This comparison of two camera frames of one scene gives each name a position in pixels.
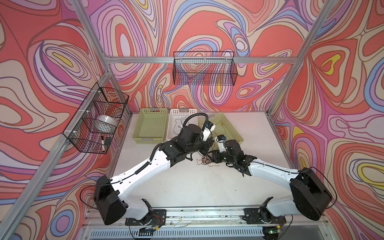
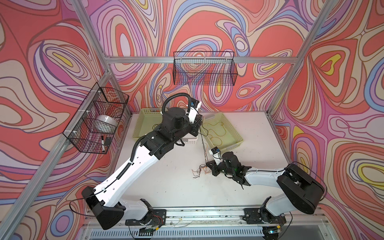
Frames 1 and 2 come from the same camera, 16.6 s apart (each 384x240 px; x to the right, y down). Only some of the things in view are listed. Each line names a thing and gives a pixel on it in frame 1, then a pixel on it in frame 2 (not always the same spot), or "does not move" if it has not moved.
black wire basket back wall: [204, 68] does not move
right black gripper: [215, 156] → [213, 167]
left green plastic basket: [150, 126] does not move
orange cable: [205, 160] → [205, 169]
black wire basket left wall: [92, 128] does not move
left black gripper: [207, 144] → [195, 125]
